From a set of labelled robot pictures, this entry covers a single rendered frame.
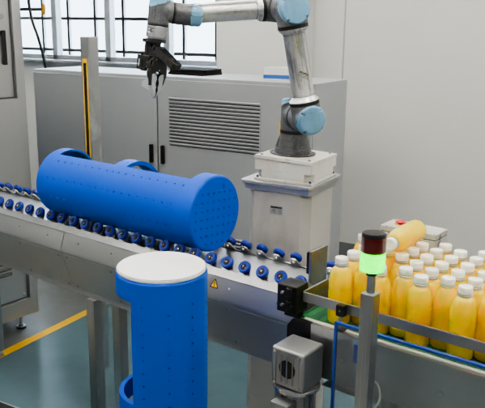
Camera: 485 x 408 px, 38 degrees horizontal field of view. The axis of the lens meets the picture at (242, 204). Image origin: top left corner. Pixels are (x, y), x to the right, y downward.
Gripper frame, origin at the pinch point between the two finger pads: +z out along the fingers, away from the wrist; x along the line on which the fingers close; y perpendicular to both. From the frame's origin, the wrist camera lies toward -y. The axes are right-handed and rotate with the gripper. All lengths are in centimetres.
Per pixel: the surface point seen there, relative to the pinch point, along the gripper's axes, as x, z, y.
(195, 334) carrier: 32, 65, -55
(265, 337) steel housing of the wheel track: -1, 73, -61
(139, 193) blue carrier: 3.3, 36.1, -0.3
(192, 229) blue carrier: 3, 43, -27
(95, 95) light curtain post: -42, 10, 77
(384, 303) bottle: 10, 44, -104
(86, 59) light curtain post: -38, -6, 80
